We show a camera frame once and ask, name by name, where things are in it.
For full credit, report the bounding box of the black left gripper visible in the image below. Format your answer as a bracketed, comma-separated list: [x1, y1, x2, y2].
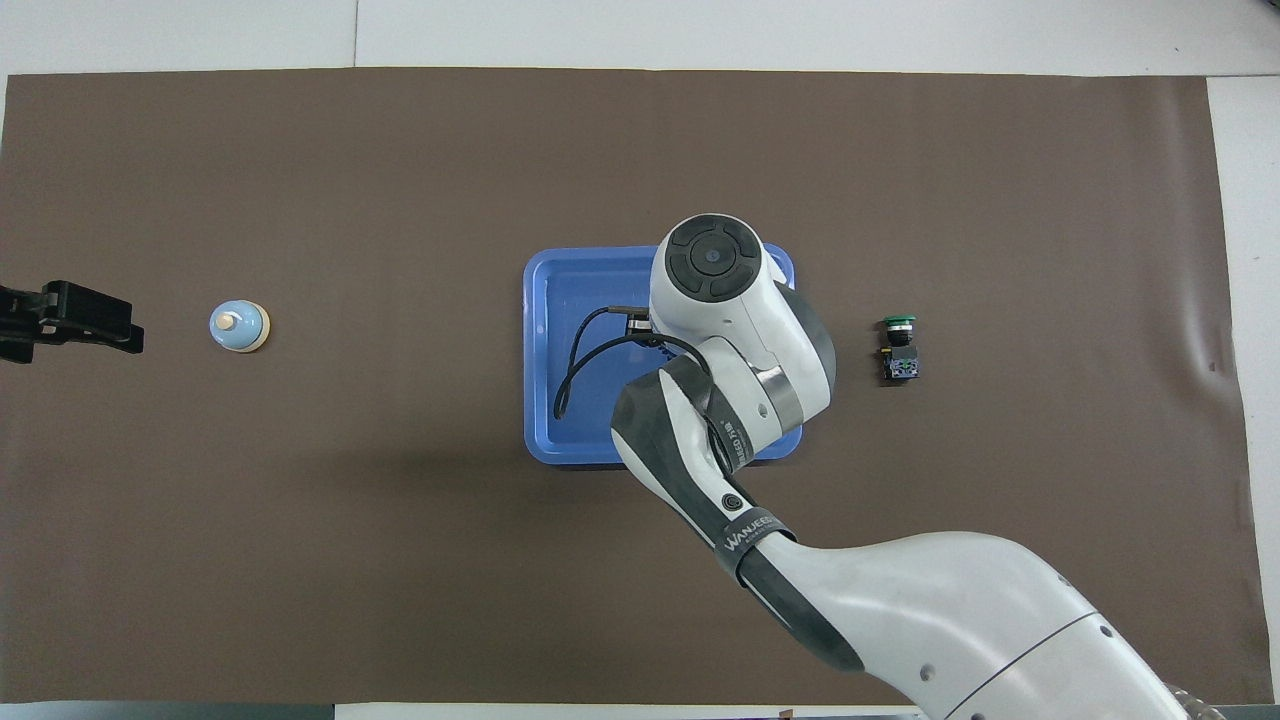
[0, 280, 145, 365]

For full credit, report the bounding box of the light blue service bell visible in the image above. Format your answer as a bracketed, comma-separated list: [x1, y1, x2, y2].
[208, 300, 272, 355]

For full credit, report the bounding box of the green push button switch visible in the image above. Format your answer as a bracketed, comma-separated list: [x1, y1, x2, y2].
[876, 314, 923, 386]

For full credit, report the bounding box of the blue plastic tray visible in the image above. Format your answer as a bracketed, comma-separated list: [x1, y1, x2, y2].
[523, 244, 803, 466]

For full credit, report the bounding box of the brown table mat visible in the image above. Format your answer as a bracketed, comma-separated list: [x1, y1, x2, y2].
[0, 67, 1276, 706]

